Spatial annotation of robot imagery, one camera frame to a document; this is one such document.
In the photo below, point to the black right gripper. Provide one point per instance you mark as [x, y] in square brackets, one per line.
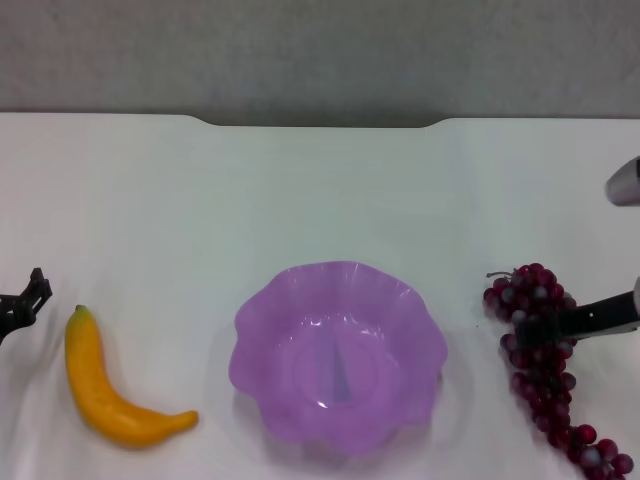
[605, 312]

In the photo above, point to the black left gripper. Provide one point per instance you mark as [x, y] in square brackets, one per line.
[10, 317]

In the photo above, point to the dark red grape bunch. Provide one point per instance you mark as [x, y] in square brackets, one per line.
[545, 400]

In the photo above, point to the yellow banana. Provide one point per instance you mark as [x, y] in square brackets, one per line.
[86, 380]

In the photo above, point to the purple wavy plastic bowl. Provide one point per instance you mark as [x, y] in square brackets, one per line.
[400, 330]

